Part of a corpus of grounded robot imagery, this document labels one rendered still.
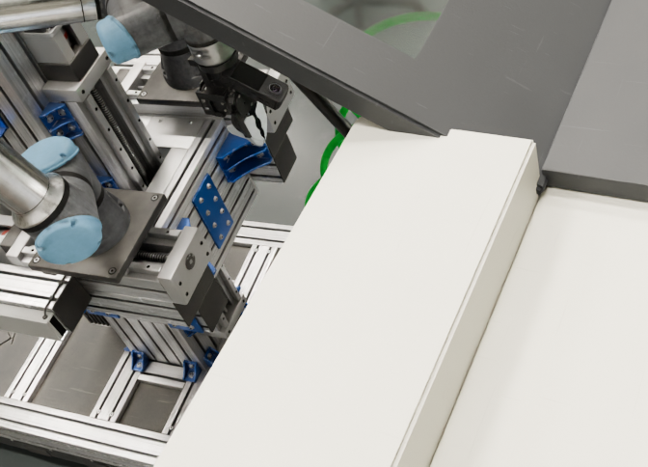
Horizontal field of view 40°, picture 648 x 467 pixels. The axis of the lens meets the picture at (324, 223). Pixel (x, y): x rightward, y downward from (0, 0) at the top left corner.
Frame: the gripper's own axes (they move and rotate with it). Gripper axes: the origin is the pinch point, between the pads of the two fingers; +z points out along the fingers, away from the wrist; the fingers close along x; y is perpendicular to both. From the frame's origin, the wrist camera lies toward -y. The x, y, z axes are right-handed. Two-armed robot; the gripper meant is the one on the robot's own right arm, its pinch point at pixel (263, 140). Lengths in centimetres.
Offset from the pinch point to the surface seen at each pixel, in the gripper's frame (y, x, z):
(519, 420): -68, 52, -27
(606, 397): -75, 47, -27
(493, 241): -61, 38, -34
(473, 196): -57, 33, -35
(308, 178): 72, -87, 120
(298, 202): 70, -76, 120
